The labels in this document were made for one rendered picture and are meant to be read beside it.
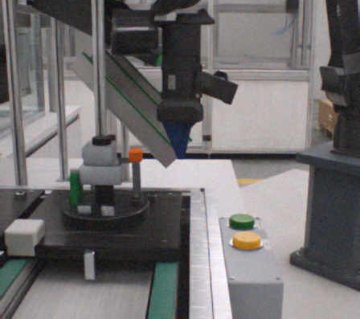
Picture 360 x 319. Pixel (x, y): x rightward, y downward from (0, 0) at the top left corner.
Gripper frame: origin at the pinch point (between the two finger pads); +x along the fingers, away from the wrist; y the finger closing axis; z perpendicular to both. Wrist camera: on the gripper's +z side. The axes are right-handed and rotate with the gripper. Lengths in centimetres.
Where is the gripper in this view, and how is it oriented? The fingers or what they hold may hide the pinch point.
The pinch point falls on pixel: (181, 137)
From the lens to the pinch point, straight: 72.5
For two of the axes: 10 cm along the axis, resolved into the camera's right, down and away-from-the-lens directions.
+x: 0.0, 9.8, 2.2
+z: 10.0, 0.1, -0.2
